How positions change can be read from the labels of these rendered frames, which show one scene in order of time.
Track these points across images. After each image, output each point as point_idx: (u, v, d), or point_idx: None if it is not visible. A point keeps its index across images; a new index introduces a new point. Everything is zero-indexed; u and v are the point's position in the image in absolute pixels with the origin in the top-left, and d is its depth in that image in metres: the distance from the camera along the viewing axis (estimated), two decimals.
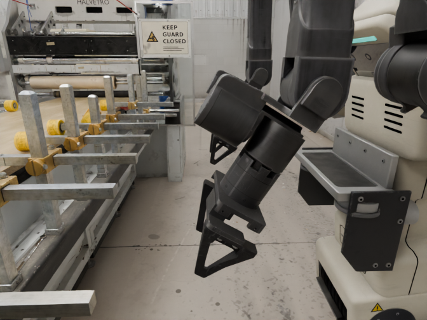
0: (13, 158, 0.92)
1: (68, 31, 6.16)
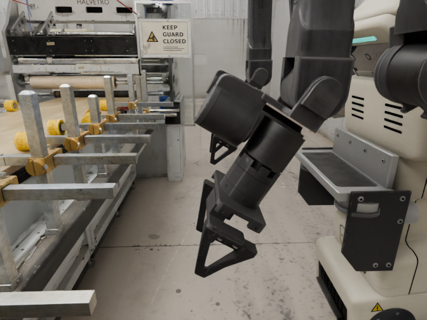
0: (13, 158, 0.92)
1: (68, 31, 6.16)
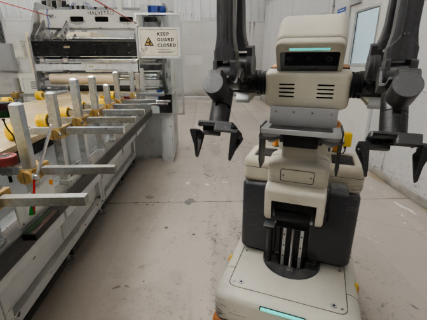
0: (62, 119, 1.55)
1: (75, 33, 6.79)
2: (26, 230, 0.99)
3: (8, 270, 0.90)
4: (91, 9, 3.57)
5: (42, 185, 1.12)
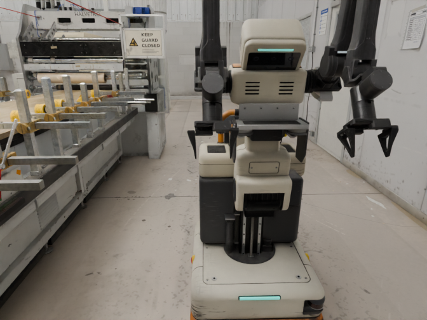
0: (36, 115, 1.65)
1: (68, 34, 6.89)
2: None
3: None
4: (79, 10, 3.67)
5: (9, 174, 1.22)
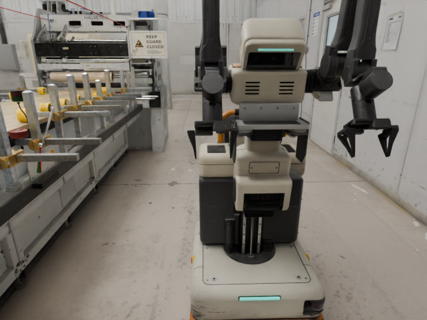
0: (61, 106, 1.94)
1: (74, 35, 7.18)
2: (35, 181, 1.38)
3: (23, 206, 1.29)
4: (88, 14, 3.96)
5: (46, 152, 1.51)
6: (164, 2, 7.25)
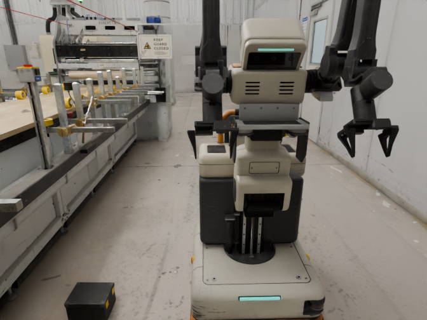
0: None
1: (82, 37, 7.70)
2: (81, 148, 1.90)
3: (75, 164, 1.81)
4: (101, 19, 4.48)
5: None
6: (167, 6, 7.77)
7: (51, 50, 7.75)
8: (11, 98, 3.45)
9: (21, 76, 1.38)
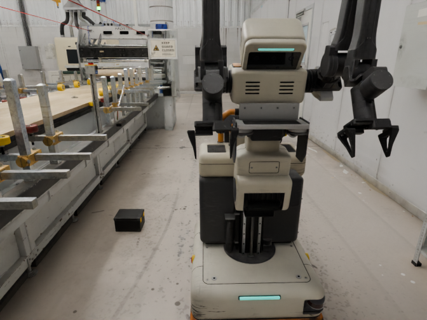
0: (118, 88, 3.22)
1: (93, 39, 8.46)
2: (117, 123, 2.66)
3: (114, 133, 2.58)
4: None
5: None
6: (171, 11, 8.53)
7: (65, 51, 8.52)
8: None
9: (87, 70, 2.14)
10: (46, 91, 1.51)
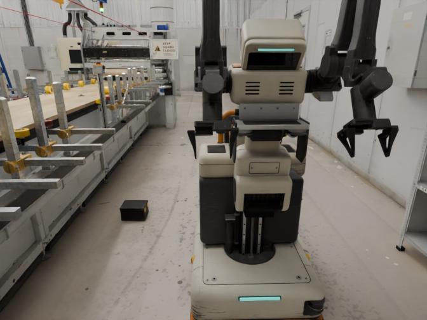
0: (122, 87, 3.38)
1: (96, 39, 8.62)
2: (121, 120, 2.82)
3: (119, 129, 2.73)
4: (119, 26, 5.40)
5: None
6: (171, 11, 8.69)
7: (68, 51, 8.67)
8: None
9: (94, 70, 2.30)
10: (61, 88, 1.67)
